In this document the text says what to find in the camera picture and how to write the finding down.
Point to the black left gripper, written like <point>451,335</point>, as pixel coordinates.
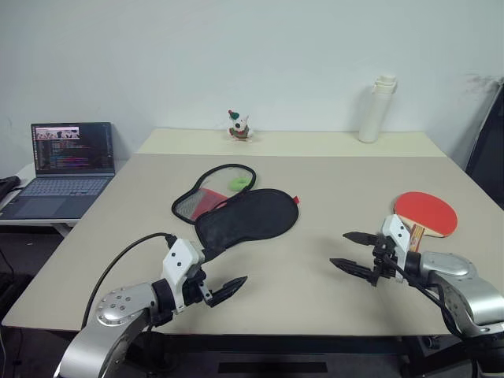
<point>193,291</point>

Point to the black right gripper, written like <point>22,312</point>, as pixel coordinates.
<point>380,262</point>

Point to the red black-rimmed mesh pouch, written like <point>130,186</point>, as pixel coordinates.
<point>252,212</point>

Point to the red table tennis paddle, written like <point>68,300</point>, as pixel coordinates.
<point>429,212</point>

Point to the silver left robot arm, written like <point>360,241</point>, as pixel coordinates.
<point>118,307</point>

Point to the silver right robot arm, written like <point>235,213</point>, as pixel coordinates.
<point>453,267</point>

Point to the red paper insert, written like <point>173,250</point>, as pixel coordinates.
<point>208,199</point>

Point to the white tall cylindrical container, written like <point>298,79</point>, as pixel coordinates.
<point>372,114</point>

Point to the small plush dog figurine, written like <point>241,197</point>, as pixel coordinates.
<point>238,128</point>

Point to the grey open laptop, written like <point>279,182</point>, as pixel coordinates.
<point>59,193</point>

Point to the white side table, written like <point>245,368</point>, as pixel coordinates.
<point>39,223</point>

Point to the black bag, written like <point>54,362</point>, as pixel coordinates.
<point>8,187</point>

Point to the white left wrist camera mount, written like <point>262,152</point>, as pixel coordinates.
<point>179,258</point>

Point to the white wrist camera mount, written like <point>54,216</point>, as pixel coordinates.
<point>179,258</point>
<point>395,232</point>

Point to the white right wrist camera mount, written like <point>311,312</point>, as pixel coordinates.
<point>395,232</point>

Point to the black table frame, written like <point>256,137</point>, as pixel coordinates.
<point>275,348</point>

